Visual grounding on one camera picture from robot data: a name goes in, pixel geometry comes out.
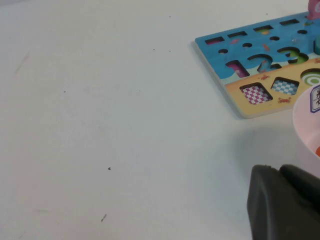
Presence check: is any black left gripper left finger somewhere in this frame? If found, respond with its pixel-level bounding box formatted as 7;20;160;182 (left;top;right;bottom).
246;164;320;240

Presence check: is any paper label on pink bowl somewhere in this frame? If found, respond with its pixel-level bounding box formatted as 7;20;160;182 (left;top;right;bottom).
309;84;320;113

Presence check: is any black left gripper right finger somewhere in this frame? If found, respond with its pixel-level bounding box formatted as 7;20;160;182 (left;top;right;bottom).
279;164;320;210

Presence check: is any colourful wooden puzzle board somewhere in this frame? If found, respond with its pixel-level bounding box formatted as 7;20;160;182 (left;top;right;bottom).
194;11;320;120

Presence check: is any pink plastic bowl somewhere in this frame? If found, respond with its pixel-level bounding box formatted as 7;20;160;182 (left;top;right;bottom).
292;84;320;173

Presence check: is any pink wooden fish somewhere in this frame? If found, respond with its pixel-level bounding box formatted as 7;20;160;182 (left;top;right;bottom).
306;0;320;21

